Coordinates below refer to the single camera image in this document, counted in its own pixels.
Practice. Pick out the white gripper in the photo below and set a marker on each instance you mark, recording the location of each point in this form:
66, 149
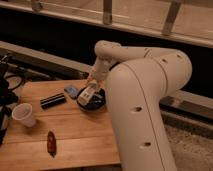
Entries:
99, 71

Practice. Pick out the white plastic bottle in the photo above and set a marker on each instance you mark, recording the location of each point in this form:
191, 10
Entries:
86, 95

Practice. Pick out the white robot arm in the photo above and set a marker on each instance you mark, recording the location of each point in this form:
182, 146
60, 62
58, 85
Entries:
136, 79

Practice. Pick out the dark ceramic bowl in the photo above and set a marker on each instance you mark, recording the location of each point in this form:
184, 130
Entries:
97, 101

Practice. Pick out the small blue object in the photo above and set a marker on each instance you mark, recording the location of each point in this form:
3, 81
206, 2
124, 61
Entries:
72, 91

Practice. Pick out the black rectangular box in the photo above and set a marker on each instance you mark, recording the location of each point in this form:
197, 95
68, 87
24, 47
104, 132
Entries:
52, 101

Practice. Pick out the red chili pepper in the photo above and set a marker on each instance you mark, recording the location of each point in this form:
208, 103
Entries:
51, 144

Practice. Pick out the white plastic cup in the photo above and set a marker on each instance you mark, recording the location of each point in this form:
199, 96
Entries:
23, 113

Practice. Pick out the black equipment stand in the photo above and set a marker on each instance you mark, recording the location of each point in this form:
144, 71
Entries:
7, 97

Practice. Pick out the metal railing frame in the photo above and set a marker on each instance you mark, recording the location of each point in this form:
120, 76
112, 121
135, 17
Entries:
187, 21

